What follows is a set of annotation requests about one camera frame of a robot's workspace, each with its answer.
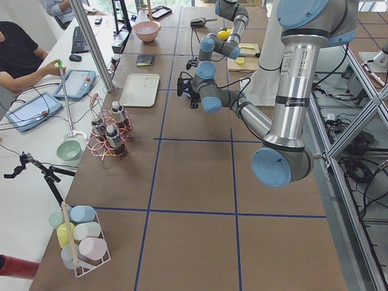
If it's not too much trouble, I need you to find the dark drink bottle three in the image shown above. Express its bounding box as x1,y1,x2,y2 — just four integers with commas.
92,118,106,141

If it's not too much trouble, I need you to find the white cup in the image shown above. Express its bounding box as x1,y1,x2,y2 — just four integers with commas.
73,221,101,241

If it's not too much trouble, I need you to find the cream bear tray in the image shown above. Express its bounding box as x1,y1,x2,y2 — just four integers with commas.
119,73,160,107

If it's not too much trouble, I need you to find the black mini tripod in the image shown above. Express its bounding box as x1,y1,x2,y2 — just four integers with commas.
4,152,75,206

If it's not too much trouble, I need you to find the pink cup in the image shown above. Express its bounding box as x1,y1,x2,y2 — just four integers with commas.
78,238,107,261

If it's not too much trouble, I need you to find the seated person black shirt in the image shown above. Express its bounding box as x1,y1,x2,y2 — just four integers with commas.
1,21,64,93

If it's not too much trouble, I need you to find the wooden cutting board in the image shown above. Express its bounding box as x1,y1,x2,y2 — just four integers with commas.
227,43,260,72

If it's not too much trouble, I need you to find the blue plate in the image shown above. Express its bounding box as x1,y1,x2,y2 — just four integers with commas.
183,87,198,99

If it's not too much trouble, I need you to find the pink bowl with ice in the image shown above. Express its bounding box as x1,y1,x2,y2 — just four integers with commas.
133,21,161,42

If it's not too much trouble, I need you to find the far tablet blue case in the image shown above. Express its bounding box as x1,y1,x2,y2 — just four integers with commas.
64,70,96,100

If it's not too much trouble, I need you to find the copper wire bottle rack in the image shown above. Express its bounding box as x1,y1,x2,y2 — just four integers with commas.
87,93,133,161

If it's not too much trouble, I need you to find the black mouse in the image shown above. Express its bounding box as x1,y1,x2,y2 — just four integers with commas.
69,54,82,62

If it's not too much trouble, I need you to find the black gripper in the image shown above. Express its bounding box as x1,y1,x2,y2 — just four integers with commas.
176,72,200,108
186,57,201,70

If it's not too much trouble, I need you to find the yellow plastic knife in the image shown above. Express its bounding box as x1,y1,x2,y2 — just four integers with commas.
239,45,256,50

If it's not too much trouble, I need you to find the steel cylinder tool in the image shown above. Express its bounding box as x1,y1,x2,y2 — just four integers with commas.
239,52,260,58

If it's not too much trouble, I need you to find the whole yellow lemon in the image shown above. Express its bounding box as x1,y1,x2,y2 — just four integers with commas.
217,30,230,41

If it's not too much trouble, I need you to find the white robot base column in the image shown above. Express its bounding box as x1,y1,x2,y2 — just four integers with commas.
241,1,284,106

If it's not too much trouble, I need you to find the tablet blue case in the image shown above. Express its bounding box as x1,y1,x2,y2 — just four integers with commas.
5,92,63,132
64,70,96,100

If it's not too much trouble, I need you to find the red bottle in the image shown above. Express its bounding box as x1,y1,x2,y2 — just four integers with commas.
1,255,39,279

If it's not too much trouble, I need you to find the aluminium frame post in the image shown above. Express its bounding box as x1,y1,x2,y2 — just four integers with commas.
69,0,114,92

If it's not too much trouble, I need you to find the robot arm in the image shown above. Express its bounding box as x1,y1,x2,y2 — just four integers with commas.
177,1,358,187
186,0,249,70

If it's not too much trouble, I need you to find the dark drink bottle two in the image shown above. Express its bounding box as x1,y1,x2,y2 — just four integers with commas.
106,125,127,156

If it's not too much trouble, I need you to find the black keyboard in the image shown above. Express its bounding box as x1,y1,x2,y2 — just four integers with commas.
71,26,89,54

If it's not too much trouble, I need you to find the blue cup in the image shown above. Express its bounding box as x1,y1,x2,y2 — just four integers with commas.
70,206,96,223

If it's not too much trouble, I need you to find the green bowl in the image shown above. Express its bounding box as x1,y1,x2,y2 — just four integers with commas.
56,140,81,161

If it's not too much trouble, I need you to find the grey folded cloth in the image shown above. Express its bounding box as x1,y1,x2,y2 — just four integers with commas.
136,54,155,67

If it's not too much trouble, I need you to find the yellow cup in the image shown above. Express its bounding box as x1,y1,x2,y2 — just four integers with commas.
56,223,70,249

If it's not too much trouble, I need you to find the dark drink bottle one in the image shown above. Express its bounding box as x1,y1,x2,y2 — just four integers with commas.
112,101,129,129

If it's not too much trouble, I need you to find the metal scoop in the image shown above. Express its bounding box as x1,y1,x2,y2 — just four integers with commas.
190,18,217,28

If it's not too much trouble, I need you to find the white wire cup rack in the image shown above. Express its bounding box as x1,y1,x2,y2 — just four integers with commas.
61,202,111,278

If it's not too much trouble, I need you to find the near tablet blue case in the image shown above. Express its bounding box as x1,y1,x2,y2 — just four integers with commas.
5,92,63,132

